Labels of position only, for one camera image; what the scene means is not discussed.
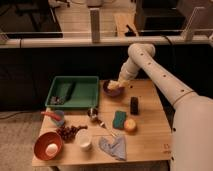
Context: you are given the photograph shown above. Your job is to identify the blue cup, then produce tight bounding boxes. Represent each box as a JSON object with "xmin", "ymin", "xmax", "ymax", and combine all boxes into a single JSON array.
[{"xmin": 53, "ymin": 110, "xmax": 65, "ymax": 127}]

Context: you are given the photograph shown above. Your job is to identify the white egg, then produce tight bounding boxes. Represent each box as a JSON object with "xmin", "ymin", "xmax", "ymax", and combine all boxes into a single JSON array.
[{"xmin": 45, "ymin": 144, "xmax": 58, "ymax": 156}]

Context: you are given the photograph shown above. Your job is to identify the white paper cup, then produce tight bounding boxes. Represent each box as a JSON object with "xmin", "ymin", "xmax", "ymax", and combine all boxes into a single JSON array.
[{"xmin": 75, "ymin": 129, "xmax": 92, "ymax": 151}]

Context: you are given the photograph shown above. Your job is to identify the red carrot toy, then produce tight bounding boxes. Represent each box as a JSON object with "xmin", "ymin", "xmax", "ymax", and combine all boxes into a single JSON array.
[{"xmin": 41, "ymin": 111, "xmax": 61, "ymax": 121}]

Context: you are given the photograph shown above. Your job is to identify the wooden table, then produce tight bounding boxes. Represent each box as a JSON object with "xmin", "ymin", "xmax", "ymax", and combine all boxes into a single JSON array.
[{"xmin": 32, "ymin": 79, "xmax": 171, "ymax": 167}]

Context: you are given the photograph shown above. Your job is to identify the green sponge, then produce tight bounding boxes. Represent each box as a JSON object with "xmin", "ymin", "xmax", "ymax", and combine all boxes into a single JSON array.
[{"xmin": 112, "ymin": 111, "xmax": 126, "ymax": 129}]

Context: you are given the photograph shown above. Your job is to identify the bunch of red grapes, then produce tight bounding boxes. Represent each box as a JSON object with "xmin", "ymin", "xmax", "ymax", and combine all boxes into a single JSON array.
[{"xmin": 56, "ymin": 126, "xmax": 87, "ymax": 141}]

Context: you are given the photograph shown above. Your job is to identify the orange fruit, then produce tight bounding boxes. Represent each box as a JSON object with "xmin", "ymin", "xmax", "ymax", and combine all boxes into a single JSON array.
[{"xmin": 124, "ymin": 119, "xmax": 137, "ymax": 132}]

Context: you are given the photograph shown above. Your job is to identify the orange bowl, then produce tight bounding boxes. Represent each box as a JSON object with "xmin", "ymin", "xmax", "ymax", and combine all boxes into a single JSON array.
[{"xmin": 34, "ymin": 132, "xmax": 63, "ymax": 161}]

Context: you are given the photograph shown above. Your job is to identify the yellow banana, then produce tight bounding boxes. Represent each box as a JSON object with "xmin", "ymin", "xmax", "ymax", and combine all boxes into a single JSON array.
[{"xmin": 107, "ymin": 80, "xmax": 120, "ymax": 90}]

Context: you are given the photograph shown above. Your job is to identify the blue grey cloth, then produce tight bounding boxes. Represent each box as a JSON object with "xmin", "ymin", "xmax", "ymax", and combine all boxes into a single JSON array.
[{"xmin": 98, "ymin": 136, "xmax": 127, "ymax": 161}]

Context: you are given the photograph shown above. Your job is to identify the purple bowl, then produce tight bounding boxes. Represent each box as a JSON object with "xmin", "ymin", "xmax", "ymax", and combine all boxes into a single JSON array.
[{"xmin": 103, "ymin": 80, "xmax": 124, "ymax": 97}]

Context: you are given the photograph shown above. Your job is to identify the small grey items in tray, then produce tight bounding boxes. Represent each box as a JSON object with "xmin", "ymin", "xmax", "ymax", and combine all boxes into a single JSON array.
[{"xmin": 50, "ymin": 96, "xmax": 65, "ymax": 105}]

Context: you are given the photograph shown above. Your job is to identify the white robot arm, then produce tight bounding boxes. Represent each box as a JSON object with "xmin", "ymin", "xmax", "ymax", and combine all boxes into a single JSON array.
[{"xmin": 119, "ymin": 43, "xmax": 213, "ymax": 171}]

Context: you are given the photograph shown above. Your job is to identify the green plastic tray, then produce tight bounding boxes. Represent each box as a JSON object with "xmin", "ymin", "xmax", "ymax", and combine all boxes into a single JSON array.
[{"xmin": 45, "ymin": 76, "xmax": 99, "ymax": 110}]

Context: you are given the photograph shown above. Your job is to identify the white horizontal rail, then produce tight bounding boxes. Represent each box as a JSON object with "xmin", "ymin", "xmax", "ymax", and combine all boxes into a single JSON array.
[{"xmin": 0, "ymin": 35, "xmax": 213, "ymax": 48}]

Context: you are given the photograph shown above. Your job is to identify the metal measuring spoon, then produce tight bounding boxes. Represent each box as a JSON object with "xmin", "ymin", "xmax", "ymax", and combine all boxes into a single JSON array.
[{"xmin": 87, "ymin": 108, "xmax": 116, "ymax": 137}]

